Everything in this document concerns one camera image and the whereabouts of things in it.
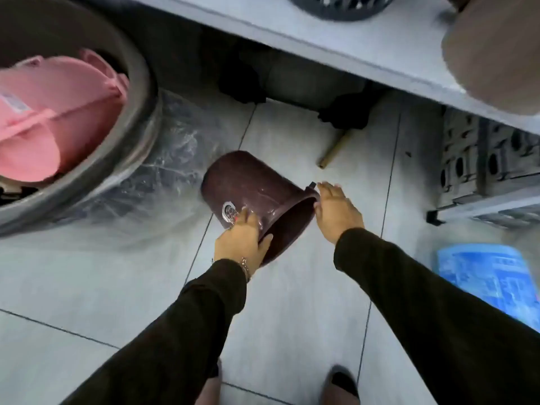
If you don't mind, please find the person's left hand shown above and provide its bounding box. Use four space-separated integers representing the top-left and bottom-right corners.
214 208 273 276

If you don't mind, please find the person's right hand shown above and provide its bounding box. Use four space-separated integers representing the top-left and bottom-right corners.
313 181 365 245

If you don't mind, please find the dark brown plastic bucket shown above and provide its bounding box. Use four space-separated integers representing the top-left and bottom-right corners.
200 150 321 266

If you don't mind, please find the person's right forearm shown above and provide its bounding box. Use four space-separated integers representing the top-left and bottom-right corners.
333 228 540 405

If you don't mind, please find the person's left forearm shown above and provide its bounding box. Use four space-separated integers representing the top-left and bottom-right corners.
60 259 248 405

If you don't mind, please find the wooden stick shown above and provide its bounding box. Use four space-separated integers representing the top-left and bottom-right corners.
317 130 352 170

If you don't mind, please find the clear plastic wrapping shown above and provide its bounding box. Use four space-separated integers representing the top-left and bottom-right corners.
51 88 239 251

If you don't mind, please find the person's left shoe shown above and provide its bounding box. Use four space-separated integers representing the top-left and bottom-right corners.
195 357 223 405

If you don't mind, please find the person's shoe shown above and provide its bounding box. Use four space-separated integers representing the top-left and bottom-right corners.
195 357 223 405
322 364 362 405

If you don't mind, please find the person's right shoe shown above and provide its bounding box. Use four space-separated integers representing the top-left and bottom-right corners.
322 364 362 405

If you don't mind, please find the grey perforated plastic crate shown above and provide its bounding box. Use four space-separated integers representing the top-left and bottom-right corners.
426 106 540 231

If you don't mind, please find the large grey plastic tub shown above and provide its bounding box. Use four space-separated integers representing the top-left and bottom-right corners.
0 0 163 237

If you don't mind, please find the grey shelf board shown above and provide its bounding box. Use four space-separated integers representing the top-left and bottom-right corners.
122 0 540 136

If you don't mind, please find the blue printed packet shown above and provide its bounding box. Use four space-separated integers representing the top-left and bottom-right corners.
436 243 540 334

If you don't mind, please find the dark grey perforated basket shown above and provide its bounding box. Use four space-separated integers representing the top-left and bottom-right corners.
284 0 398 22

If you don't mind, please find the beige plastic bucket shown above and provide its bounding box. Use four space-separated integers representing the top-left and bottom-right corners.
441 0 540 116

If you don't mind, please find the pink plastic basin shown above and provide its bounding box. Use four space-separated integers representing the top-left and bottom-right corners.
0 48 131 184

